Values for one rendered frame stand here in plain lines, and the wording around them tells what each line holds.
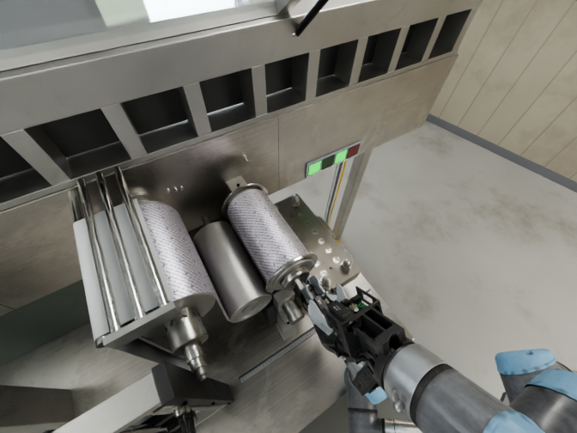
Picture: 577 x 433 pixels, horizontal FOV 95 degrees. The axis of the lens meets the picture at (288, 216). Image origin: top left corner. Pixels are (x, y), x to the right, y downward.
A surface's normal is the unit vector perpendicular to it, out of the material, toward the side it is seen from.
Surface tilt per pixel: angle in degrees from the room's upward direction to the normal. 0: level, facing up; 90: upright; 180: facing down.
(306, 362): 0
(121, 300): 0
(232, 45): 90
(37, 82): 90
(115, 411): 0
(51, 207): 90
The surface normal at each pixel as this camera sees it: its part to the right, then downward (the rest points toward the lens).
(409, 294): 0.02, -0.58
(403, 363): -0.55, -0.74
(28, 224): 0.52, 0.70
